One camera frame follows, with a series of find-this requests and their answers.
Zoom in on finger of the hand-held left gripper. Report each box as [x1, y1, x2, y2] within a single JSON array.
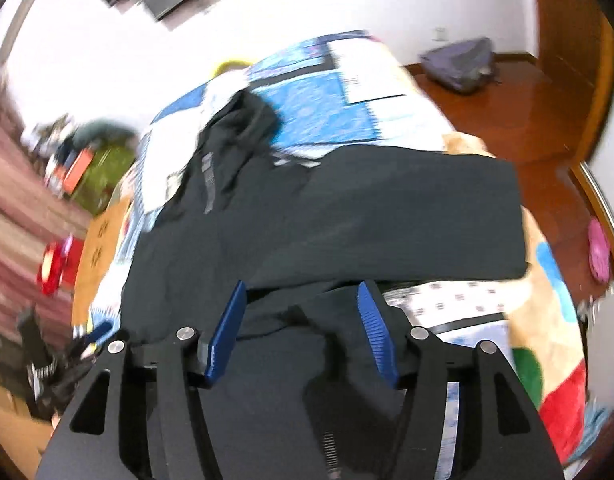
[[72, 320, 114, 361]]

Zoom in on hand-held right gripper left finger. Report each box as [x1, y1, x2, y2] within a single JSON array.
[[34, 280, 248, 480]]

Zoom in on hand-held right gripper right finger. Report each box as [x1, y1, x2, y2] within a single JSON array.
[[357, 280, 568, 480]]

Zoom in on black garment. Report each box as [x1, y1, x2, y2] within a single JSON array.
[[120, 90, 530, 480]]

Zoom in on red toy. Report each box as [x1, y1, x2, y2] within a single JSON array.
[[36, 237, 85, 296]]

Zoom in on striped red curtain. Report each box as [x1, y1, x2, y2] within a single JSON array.
[[0, 60, 93, 341]]

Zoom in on green cloth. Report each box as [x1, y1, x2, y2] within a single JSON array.
[[74, 142, 138, 216]]

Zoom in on orange box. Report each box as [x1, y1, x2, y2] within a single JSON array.
[[62, 147, 95, 193]]

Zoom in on tan cartoon fleece blanket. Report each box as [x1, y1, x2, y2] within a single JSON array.
[[70, 130, 590, 466]]

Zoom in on pile of small clutter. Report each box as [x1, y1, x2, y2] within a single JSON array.
[[32, 114, 88, 161]]

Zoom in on grey cloth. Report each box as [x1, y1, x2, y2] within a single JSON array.
[[77, 117, 138, 147]]

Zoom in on blue patterned patchwork blanket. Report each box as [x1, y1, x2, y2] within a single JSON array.
[[72, 30, 512, 480]]

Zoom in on pink slipper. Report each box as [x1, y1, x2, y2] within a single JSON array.
[[587, 217, 612, 283]]

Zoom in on yellow pillow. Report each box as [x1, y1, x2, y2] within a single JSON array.
[[209, 59, 253, 78]]

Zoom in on grey purple backpack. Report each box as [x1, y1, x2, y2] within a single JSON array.
[[419, 37, 502, 95]]

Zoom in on wooden door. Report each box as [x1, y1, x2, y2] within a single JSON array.
[[529, 0, 614, 161]]

